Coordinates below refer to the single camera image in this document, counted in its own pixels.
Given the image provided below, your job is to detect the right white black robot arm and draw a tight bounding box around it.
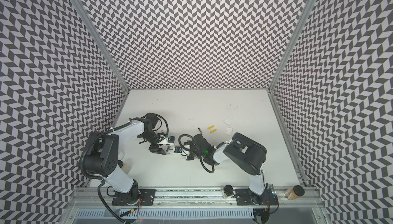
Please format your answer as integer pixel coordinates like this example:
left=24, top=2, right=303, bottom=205
left=178, top=133, right=278, bottom=208

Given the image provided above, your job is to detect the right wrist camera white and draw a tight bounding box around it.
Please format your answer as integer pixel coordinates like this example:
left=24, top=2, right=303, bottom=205
left=174, top=146, right=190, bottom=156

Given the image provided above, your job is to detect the white remote with green buttons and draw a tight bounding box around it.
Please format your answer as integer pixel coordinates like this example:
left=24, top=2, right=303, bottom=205
left=164, top=146, right=179, bottom=155

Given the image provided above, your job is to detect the right wooden cylinder black cap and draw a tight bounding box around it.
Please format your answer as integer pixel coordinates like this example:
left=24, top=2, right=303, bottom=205
left=285, top=185, right=305, bottom=200

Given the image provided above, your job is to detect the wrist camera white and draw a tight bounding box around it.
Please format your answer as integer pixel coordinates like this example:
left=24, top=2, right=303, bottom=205
left=158, top=136, right=176, bottom=146
left=174, top=146, right=190, bottom=156

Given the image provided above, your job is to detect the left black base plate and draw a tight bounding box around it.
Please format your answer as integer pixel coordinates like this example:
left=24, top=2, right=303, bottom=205
left=112, top=189, right=156, bottom=207

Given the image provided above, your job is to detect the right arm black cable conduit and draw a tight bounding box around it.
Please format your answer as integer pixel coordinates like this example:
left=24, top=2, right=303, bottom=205
left=177, top=133, right=229, bottom=174

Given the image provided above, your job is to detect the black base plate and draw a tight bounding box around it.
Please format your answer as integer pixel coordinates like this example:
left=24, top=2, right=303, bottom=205
left=112, top=189, right=156, bottom=207
left=234, top=188, right=279, bottom=206

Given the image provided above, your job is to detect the aluminium mounting rail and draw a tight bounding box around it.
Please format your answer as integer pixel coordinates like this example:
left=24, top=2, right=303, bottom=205
left=69, top=187, right=324, bottom=209

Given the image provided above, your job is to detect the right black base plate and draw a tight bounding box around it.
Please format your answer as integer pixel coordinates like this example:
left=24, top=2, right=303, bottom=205
left=234, top=188, right=279, bottom=206

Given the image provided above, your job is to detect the left wooden cylinder black cap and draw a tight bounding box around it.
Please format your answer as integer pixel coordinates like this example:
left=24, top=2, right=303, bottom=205
left=118, top=161, right=131, bottom=174

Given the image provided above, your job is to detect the middle cylinder black cap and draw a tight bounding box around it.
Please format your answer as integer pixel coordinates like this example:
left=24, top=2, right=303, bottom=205
left=222, top=185, right=234, bottom=200

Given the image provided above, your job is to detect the white ventilation grille strip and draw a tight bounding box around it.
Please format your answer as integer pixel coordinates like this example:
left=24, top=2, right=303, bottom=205
left=75, top=208, right=254, bottom=220

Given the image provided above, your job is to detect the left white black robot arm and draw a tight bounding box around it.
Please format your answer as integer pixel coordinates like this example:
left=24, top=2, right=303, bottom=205
left=79, top=113, right=169, bottom=205

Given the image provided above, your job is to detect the wooden cylinder black cap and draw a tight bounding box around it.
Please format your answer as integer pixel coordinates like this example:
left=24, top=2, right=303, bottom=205
left=285, top=185, right=305, bottom=200
left=118, top=161, right=131, bottom=174

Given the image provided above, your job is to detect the white battery cover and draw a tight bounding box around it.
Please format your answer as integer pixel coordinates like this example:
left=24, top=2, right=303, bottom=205
left=224, top=119, right=232, bottom=126
left=226, top=127, right=233, bottom=136

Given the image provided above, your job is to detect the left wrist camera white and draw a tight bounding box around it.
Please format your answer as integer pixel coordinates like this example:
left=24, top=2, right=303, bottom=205
left=158, top=136, right=176, bottom=146

